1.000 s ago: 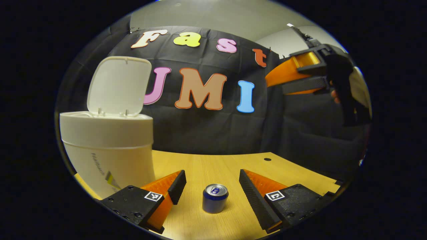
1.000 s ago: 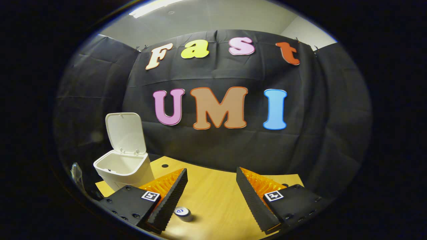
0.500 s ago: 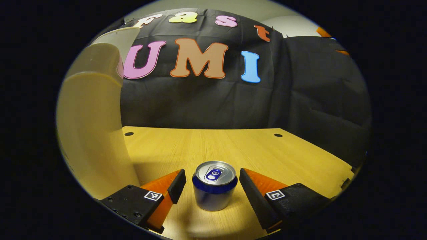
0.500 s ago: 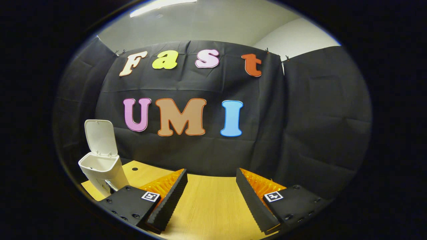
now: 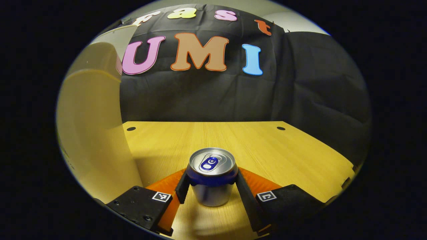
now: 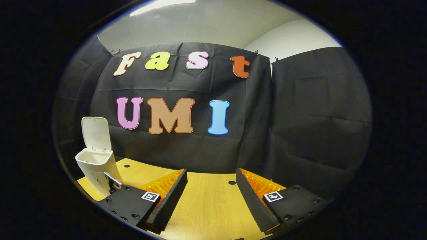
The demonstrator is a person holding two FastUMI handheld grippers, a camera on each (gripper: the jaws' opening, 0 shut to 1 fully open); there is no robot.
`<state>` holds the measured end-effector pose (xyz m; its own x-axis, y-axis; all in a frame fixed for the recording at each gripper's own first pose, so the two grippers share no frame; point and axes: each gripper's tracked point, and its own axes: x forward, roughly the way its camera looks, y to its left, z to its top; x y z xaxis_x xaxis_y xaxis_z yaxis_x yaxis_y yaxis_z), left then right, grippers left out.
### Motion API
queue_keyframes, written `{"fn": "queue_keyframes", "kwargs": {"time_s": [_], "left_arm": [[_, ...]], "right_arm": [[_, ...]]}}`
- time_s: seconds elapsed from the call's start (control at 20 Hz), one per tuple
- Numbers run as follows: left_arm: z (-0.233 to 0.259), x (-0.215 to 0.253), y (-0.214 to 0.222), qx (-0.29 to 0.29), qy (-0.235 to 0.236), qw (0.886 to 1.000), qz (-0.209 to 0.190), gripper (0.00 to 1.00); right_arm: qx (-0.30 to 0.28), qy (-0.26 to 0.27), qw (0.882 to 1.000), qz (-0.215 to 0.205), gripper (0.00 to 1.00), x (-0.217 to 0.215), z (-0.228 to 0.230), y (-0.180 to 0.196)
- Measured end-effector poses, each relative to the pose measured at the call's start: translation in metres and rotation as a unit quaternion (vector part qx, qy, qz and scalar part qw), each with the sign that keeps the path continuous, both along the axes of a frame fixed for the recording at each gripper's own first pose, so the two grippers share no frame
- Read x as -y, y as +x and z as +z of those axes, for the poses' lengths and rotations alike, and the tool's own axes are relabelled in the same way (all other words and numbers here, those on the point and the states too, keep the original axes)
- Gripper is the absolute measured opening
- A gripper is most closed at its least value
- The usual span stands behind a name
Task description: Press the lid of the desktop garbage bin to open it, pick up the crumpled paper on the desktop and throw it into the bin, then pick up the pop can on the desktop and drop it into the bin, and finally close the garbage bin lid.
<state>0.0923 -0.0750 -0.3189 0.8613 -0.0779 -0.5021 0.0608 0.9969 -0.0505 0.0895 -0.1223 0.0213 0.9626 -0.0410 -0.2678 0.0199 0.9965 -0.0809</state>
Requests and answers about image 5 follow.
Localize wooden desktop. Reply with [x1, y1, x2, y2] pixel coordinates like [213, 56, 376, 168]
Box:
[122, 121, 356, 240]

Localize white desktop garbage bin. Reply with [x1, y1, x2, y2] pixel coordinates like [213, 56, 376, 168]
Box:
[56, 25, 144, 204]

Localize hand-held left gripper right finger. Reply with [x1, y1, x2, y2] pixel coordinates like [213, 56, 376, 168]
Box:
[235, 167, 326, 237]

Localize black backdrop cloth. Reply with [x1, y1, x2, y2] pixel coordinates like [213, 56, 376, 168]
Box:
[113, 4, 372, 167]

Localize blue silver pop can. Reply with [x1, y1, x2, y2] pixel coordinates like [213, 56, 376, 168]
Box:
[186, 147, 239, 207]

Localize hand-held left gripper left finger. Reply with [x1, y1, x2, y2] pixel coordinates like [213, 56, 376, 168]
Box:
[106, 168, 191, 237]

